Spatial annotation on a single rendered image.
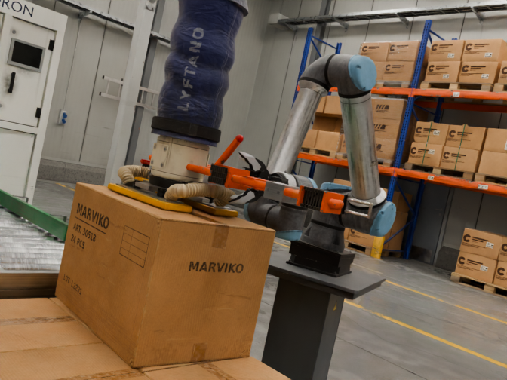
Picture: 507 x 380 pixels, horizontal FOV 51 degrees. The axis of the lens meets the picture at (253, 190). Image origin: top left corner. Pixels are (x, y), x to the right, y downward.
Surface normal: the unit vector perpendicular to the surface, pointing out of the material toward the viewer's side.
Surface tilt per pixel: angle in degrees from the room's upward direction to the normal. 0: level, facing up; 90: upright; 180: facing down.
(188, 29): 77
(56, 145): 90
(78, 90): 90
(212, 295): 90
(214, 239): 90
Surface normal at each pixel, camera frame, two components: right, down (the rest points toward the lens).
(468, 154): -0.70, -0.14
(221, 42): 0.57, -0.08
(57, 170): 0.67, 0.17
